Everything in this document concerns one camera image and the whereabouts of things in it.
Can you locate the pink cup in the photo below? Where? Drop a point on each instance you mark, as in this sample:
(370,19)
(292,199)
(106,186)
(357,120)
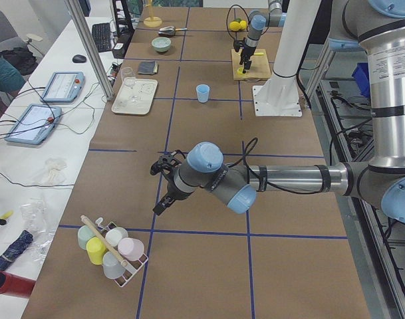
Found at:
(130,248)

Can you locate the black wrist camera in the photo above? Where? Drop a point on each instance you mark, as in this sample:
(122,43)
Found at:
(168,161)

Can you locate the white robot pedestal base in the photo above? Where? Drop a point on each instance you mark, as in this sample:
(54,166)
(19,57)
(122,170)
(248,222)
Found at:
(279,95)

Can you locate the lower teach pendant tablet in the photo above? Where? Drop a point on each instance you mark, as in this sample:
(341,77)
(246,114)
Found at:
(35,124)

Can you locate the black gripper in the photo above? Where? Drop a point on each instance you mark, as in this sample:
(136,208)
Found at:
(246,54)
(171,192)

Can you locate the teach pendant tablet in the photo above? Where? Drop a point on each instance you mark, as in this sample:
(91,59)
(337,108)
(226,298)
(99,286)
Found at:
(63,87)
(35,124)

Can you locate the light blue plastic cup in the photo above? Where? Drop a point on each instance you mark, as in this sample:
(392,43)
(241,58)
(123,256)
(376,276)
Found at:
(202,92)

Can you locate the blue storage bin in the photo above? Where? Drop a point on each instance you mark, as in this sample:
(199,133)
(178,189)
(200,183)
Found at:
(361,77)

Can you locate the pale grey cup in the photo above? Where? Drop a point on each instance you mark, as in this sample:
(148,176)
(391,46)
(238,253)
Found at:
(111,266)

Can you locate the black keyboard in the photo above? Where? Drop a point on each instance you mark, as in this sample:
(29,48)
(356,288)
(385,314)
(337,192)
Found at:
(101,34)

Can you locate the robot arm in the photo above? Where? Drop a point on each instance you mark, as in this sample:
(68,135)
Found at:
(258,21)
(379,28)

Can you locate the crumpled clear plastic bag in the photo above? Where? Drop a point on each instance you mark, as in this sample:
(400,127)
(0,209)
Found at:
(39,223)

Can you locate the wooden rack handle rod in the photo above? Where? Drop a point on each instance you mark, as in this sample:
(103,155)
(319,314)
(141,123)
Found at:
(91,226)

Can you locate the aluminium frame post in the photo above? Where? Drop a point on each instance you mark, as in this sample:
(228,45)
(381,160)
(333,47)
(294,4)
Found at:
(84,33)

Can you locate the white wire cup rack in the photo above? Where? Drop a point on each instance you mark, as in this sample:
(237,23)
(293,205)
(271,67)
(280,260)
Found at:
(133,266)

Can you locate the yellow cup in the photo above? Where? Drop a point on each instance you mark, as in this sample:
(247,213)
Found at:
(95,250)

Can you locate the folded blue plaid umbrella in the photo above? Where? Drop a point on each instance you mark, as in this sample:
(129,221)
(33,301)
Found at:
(15,250)

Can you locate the green lime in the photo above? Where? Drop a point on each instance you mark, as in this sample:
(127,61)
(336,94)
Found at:
(235,25)

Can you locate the grey folded cloth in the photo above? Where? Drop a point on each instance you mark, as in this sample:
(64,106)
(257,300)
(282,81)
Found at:
(148,68)

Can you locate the whole yellow lemon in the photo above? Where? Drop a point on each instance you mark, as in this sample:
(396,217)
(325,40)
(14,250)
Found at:
(243,24)

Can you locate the upper teach pendant tablet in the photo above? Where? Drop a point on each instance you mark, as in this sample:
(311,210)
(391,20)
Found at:
(63,87)

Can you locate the metal ice scoop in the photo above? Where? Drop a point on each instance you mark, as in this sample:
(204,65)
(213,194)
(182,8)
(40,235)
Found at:
(170,31)

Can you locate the white crumpled gloves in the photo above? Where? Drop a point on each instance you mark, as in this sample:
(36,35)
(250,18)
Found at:
(52,174)

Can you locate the white cup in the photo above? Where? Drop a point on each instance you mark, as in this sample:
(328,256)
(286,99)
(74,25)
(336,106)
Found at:
(115,235)

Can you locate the red cylinder tube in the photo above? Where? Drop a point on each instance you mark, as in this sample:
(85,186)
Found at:
(14,285)

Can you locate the clear wine glass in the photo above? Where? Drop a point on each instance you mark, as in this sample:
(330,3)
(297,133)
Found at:
(128,77)

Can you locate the person in teal shorts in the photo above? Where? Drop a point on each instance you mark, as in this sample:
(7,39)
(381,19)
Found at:
(11,81)

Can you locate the green bowl of ice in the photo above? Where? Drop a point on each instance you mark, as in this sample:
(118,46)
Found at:
(161,44)

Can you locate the black computer mouse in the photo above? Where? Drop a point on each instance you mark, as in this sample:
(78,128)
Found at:
(78,58)

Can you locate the black box with label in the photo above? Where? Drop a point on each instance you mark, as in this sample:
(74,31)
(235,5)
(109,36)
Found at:
(119,50)

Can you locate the mint green cup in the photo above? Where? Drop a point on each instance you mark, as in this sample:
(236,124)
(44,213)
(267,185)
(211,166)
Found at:
(84,235)

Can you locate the wooden cutting board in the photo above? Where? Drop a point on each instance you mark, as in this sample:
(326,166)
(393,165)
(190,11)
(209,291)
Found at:
(260,69)

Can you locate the cream bear tray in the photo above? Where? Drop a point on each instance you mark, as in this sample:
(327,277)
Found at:
(145,89)

